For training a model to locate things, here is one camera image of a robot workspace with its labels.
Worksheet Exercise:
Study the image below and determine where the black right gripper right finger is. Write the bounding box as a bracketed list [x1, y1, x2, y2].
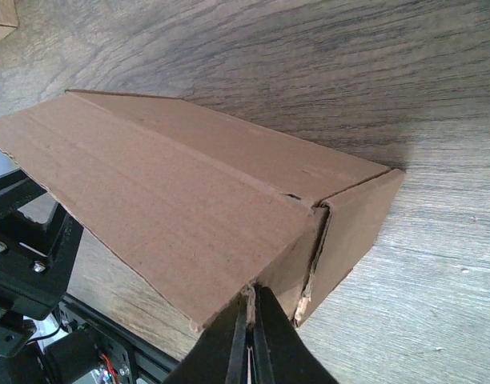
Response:
[252, 285, 337, 383]

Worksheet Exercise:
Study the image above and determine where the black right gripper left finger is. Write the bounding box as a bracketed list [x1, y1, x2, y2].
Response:
[164, 297, 248, 383]

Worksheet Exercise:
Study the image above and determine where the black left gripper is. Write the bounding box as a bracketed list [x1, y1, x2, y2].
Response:
[0, 170, 83, 320]

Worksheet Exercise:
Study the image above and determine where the brown cardboard box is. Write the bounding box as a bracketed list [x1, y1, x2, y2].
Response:
[0, 90, 405, 326]

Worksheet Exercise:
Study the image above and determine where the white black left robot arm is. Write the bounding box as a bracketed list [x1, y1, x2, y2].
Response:
[0, 170, 102, 383]

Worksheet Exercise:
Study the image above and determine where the folded cardboard box bottom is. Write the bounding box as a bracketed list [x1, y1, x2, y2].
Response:
[0, 0, 18, 41]

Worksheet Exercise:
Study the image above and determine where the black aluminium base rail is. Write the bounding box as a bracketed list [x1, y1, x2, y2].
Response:
[59, 294, 179, 383]

